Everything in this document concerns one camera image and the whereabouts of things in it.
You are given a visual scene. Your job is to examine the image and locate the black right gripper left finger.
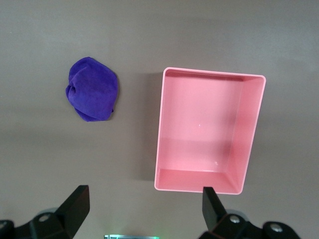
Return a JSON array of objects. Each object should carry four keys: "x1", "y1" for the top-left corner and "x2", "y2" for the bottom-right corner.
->
[{"x1": 0, "y1": 185, "x2": 90, "y2": 239}]

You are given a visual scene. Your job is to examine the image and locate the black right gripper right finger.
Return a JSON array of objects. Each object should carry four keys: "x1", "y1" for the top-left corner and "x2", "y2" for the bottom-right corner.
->
[{"x1": 199, "y1": 186, "x2": 299, "y2": 239}]

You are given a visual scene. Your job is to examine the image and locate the purple cloth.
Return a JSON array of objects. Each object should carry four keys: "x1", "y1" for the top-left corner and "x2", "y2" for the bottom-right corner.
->
[{"x1": 65, "y1": 56, "x2": 120, "y2": 122}]

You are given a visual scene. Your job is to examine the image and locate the pink plastic bin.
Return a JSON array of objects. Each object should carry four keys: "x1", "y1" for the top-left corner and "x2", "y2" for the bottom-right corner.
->
[{"x1": 154, "y1": 66, "x2": 267, "y2": 195}]

